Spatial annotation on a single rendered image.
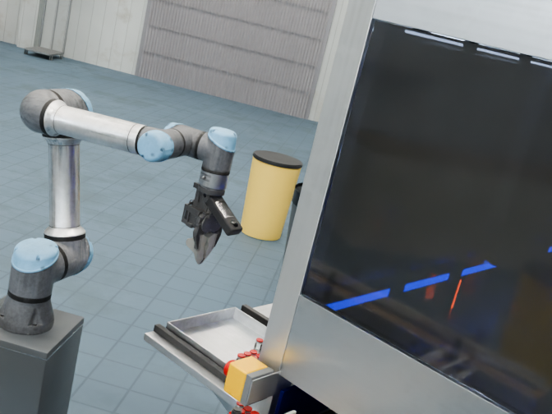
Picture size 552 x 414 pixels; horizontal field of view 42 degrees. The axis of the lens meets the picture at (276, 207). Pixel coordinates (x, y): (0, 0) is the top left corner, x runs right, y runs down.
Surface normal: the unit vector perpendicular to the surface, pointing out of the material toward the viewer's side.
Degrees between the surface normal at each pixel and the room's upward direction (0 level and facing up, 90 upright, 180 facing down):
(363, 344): 90
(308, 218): 90
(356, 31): 90
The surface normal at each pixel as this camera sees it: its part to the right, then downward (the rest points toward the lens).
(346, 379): -0.65, 0.05
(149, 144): -0.36, 0.18
